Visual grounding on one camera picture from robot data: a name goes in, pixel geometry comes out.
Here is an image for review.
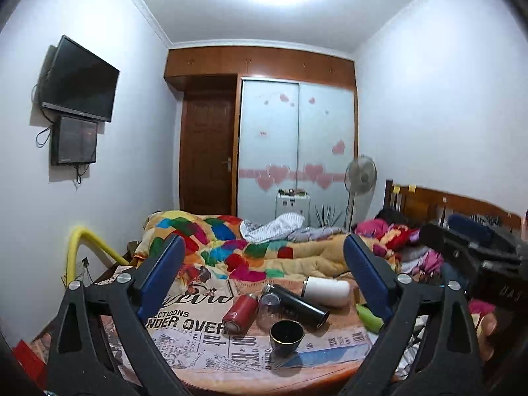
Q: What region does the black thermos bottle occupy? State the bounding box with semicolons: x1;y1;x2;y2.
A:
261;283;331;330

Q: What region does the green plastic object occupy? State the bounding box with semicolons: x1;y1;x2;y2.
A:
357;303;382;333

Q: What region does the red box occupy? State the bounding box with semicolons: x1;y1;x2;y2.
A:
12;339;47;389

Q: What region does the small wall-mounted monitor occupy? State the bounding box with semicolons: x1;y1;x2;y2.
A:
50;115;98;166

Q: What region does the black cup with gold rim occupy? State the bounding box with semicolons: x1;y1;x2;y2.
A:
269;320;305;358

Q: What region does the pile of pink clothes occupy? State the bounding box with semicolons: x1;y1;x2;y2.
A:
355;218;445;275

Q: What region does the wooden bed headboard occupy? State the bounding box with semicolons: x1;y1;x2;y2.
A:
384;179;523;237

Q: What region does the clear glass cup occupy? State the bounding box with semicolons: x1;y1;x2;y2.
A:
256;293;286;333

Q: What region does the potted green plant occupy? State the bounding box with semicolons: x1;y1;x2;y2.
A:
314;204;344;229

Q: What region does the white thermos bottle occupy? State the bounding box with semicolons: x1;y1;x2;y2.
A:
300;276;351;308

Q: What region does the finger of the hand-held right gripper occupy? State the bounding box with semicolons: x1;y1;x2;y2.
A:
419;223;496;261
447;214;518;246

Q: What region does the striped grey cloth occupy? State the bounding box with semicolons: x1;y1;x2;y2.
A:
240;212;307;243

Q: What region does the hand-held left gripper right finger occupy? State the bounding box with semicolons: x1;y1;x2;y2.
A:
340;233;485;396

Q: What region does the brown wooden door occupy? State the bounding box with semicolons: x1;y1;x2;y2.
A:
179;98;238;217

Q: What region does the red thermos bottle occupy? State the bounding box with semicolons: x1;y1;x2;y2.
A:
222;292;259;336

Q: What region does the newspaper print bedsheet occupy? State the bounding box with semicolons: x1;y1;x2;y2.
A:
31;264;415;385

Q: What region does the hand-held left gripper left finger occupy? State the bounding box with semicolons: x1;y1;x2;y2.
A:
45;233;194;396

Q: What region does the wooden wardrobe with sliding doors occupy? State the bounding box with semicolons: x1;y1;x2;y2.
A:
164;45;358;232

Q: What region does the yellow pipe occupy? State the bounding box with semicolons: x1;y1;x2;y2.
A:
62;225;133;288

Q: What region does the wall-mounted black television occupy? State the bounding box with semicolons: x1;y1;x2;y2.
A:
39;35;120;123

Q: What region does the small white cabinet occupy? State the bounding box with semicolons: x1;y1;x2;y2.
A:
275;190;311;220

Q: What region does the standing electric fan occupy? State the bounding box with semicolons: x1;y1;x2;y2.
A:
344;154;378;232

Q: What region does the colourful patchwork quilt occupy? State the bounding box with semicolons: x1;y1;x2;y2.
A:
135;211;403;282

